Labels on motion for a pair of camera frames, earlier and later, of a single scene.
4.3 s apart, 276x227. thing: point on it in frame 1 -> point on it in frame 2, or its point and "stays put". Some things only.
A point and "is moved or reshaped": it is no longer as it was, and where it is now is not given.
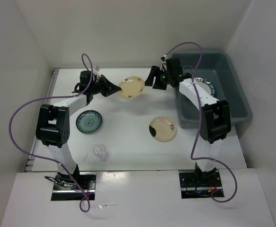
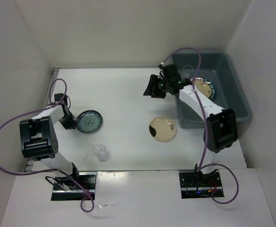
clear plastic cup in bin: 187,69 stays put
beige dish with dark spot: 162,129 stays put
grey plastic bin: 217,67 stays put
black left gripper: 109,88 -> 71,125
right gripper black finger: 149,81 -> 149,90
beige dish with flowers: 132,87 is moved or reshaped
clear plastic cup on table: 100,151 stays put
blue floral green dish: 89,121 stays put
